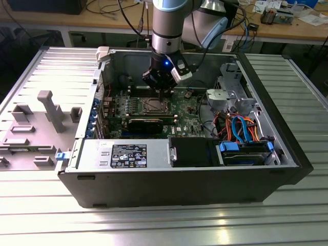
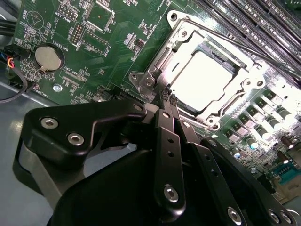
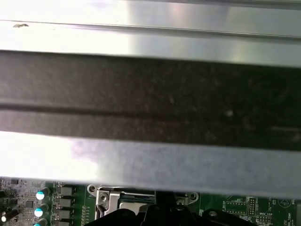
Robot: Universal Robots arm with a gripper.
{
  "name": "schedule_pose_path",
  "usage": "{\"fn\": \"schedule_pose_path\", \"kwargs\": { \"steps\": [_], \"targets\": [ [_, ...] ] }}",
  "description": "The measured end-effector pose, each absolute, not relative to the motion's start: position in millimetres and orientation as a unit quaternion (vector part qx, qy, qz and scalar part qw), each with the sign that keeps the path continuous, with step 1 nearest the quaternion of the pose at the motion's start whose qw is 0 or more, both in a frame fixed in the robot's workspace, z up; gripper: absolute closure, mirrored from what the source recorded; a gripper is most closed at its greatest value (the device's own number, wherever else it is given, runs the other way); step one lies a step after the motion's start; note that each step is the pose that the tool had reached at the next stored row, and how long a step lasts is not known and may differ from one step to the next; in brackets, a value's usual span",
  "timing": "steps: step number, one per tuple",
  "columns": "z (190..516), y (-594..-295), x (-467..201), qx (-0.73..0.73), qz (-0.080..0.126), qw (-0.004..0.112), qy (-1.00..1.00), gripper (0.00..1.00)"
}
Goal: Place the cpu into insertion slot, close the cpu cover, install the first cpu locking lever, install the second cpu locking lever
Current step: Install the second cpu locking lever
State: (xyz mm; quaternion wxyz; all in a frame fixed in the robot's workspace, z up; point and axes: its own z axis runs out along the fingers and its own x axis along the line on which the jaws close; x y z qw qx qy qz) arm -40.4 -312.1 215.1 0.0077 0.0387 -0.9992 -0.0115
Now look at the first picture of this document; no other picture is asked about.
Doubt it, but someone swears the blue flat wire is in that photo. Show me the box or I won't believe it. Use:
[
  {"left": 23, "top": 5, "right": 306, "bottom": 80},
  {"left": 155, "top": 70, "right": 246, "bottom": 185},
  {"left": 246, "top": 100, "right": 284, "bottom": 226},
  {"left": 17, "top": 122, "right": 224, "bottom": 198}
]
[{"left": 232, "top": 115, "right": 253, "bottom": 144}]

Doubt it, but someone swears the green motherboard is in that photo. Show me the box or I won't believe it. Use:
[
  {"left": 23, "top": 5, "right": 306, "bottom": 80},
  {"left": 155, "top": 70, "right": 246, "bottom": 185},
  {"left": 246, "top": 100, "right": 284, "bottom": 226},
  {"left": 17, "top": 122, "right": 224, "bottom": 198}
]
[{"left": 102, "top": 88, "right": 208, "bottom": 140}]

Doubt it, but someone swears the beige case latch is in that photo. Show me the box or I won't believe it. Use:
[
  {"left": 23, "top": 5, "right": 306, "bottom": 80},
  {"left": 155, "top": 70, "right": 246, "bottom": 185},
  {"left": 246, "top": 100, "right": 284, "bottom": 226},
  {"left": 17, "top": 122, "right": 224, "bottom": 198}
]
[{"left": 96, "top": 46, "right": 111, "bottom": 64}]

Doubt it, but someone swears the red wire bundle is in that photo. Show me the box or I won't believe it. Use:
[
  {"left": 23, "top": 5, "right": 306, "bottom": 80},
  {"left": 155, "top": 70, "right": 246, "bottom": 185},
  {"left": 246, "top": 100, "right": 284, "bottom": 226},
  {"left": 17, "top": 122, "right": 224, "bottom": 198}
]
[{"left": 215, "top": 114, "right": 233, "bottom": 140}]

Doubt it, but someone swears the silver metal drive cage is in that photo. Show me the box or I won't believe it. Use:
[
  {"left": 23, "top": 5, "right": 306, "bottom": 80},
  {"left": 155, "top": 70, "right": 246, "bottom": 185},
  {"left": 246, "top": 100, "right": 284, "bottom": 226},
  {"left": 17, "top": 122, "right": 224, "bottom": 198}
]
[{"left": 206, "top": 62, "right": 260, "bottom": 116}]

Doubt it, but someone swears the blue plastic latch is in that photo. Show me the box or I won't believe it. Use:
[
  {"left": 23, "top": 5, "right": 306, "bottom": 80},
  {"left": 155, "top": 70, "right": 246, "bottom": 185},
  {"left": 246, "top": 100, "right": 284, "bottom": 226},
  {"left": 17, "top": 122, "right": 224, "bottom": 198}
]
[{"left": 55, "top": 151, "right": 70, "bottom": 162}]

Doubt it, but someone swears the CPU silver top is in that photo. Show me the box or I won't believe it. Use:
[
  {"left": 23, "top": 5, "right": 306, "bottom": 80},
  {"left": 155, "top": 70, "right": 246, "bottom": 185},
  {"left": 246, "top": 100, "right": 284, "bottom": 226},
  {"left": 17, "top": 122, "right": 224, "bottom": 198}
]
[{"left": 148, "top": 99, "right": 163, "bottom": 110}]

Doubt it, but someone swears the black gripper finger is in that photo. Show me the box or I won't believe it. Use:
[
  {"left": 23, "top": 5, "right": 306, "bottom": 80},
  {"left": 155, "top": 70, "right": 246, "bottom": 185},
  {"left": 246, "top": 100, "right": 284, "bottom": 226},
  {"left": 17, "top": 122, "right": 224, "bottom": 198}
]
[
  {"left": 142, "top": 68, "right": 165, "bottom": 100},
  {"left": 164, "top": 73, "right": 180, "bottom": 92}
]

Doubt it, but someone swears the tall black box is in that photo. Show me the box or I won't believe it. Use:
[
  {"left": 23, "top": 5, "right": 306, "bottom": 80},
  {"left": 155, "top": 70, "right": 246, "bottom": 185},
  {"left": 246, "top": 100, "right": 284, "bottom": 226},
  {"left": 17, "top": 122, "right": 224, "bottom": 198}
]
[{"left": 227, "top": 0, "right": 239, "bottom": 30}]

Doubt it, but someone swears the white label sheet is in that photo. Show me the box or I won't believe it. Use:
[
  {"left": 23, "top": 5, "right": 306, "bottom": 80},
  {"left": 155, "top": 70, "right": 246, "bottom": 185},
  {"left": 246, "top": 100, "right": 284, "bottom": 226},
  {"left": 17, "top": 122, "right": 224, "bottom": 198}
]
[{"left": 222, "top": 35, "right": 234, "bottom": 51}]

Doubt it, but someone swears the black open PC case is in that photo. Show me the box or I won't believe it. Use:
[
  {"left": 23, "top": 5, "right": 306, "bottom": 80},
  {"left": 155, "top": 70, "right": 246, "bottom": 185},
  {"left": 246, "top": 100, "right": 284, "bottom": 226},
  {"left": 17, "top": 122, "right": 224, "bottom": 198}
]
[{"left": 56, "top": 46, "right": 315, "bottom": 209}]

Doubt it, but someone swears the black RAM slot row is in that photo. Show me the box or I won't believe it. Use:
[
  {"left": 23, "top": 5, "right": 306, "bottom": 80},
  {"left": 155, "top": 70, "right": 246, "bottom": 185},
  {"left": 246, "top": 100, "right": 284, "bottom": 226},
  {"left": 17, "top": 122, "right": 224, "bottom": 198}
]
[{"left": 128, "top": 86, "right": 175, "bottom": 98}]

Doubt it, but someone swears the black graphics card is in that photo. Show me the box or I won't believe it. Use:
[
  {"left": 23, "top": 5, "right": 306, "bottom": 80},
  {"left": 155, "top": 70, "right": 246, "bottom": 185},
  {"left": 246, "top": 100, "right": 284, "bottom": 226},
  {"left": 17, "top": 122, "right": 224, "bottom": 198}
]
[{"left": 127, "top": 117, "right": 165, "bottom": 134}]

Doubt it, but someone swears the hard disk drive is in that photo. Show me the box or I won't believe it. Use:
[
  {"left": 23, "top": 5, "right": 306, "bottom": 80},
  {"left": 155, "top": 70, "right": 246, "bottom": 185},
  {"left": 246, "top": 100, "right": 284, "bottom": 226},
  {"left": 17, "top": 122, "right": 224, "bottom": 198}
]
[{"left": 222, "top": 151, "right": 266, "bottom": 167}]

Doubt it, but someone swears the CPU cooler heat sink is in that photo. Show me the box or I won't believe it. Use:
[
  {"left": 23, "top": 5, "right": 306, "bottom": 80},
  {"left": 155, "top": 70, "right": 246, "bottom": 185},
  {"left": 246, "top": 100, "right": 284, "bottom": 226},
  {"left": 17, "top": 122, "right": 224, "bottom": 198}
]
[{"left": 260, "top": 7, "right": 276, "bottom": 25}]

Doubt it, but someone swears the metal socket cover frame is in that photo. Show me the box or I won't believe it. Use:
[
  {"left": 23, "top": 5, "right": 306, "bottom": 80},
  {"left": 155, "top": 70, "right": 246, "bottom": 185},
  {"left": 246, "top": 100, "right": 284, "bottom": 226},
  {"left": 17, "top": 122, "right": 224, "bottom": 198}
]
[{"left": 141, "top": 96, "right": 172, "bottom": 115}]

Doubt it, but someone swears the wooden workbench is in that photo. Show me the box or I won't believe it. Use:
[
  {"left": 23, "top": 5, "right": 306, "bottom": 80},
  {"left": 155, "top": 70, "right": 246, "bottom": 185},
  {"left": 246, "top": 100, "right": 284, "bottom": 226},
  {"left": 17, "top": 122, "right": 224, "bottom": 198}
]
[{"left": 0, "top": 0, "right": 328, "bottom": 47}]

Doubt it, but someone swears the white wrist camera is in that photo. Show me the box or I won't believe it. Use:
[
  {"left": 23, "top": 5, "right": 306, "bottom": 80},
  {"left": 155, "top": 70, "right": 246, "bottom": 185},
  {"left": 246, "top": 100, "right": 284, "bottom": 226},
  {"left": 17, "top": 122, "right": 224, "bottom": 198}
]
[{"left": 170, "top": 53, "right": 193, "bottom": 83}]

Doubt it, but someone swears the plain white paper sheet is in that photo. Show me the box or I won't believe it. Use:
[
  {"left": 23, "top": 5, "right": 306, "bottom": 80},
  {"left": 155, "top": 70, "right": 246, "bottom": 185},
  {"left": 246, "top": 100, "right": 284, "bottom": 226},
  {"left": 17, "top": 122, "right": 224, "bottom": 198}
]
[{"left": 298, "top": 14, "right": 328, "bottom": 26}]

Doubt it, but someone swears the grey electronic module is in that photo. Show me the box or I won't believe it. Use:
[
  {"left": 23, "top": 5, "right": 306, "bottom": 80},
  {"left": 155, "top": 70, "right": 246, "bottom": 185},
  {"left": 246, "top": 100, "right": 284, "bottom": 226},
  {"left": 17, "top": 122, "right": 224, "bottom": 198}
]
[{"left": 275, "top": 9, "right": 294, "bottom": 25}]

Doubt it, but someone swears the blue cable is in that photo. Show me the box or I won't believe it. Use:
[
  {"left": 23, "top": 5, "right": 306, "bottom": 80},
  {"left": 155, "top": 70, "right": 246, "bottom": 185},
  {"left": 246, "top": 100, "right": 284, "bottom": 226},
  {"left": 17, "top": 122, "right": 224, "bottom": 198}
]
[{"left": 244, "top": 15, "right": 251, "bottom": 49}]

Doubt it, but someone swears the blue disk carrier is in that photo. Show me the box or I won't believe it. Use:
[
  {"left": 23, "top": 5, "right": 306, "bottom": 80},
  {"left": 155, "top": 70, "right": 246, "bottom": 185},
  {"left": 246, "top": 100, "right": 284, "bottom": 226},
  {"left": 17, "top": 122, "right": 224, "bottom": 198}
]
[{"left": 216, "top": 141, "right": 275, "bottom": 167}]

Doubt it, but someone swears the black computer tower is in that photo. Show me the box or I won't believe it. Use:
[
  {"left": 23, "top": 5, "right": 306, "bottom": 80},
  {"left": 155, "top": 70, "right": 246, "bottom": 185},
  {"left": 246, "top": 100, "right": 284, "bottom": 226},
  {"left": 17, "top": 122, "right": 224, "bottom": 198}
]
[{"left": 7, "top": 0, "right": 88, "bottom": 15}]

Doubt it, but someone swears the orange wire bundle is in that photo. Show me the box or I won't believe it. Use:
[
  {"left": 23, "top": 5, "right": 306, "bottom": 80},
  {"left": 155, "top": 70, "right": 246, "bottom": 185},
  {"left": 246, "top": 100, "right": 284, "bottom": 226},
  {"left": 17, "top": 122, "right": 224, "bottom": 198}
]
[{"left": 244, "top": 117, "right": 261, "bottom": 143}]

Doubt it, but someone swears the grey parts rack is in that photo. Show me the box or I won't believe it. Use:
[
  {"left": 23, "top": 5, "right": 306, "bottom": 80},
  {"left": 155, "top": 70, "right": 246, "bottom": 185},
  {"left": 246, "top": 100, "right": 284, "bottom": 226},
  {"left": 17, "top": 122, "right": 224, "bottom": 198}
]
[{"left": 0, "top": 89, "right": 83, "bottom": 172}]

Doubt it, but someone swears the silver power supply with label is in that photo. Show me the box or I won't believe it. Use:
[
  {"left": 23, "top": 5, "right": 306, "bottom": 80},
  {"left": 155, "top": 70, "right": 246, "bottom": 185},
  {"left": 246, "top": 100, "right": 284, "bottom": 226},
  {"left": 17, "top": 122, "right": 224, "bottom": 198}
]
[{"left": 65, "top": 139, "right": 171, "bottom": 172}]

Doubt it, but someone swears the printed white paper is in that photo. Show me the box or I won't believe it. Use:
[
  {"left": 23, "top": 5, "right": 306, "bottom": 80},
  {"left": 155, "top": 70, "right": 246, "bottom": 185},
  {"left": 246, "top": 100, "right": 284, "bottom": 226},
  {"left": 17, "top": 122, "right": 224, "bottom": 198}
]
[{"left": 252, "top": 1, "right": 281, "bottom": 13}]

